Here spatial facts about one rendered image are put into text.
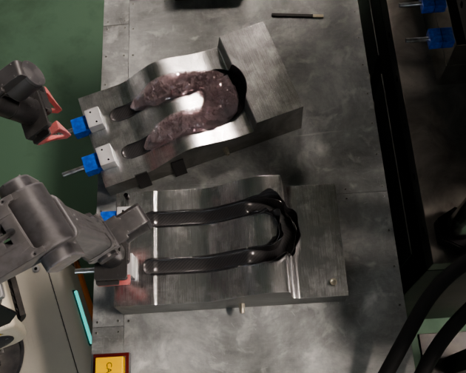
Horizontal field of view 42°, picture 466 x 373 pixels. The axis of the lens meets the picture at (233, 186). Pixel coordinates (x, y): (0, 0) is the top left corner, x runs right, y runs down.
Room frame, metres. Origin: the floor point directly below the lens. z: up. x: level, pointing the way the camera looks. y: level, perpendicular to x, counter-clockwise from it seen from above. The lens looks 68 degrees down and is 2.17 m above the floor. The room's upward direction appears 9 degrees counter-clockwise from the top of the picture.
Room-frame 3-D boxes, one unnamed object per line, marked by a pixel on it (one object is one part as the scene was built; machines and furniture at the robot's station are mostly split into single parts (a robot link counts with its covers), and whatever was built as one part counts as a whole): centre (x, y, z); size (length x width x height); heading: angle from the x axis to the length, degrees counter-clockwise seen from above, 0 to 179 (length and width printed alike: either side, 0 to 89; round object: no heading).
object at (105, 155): (0.65, 0.33, 0.85); 0.13 x 0.05 x 0.05; 102
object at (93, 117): (0.75, 0.35, 0.85); 0.13 x 0.05 x 0.05; 102
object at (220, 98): (0.75, 0.08, 0.90); 0.26 x 0.18 x 0.08; 102
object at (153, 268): (0.41, 0.04, 0.92); 0.35 x 0.16 x 0.09; 85
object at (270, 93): (0.76, 0.08, 0.85); 0.50 x 0.26 x 0.11; 102
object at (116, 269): (0.37, 0.26, 1.02); 0.10 x 0.07 x 0.07; 175
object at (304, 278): (0.40, 0.03, 0.87); 0.50 x 0.26 x 0.14; 85
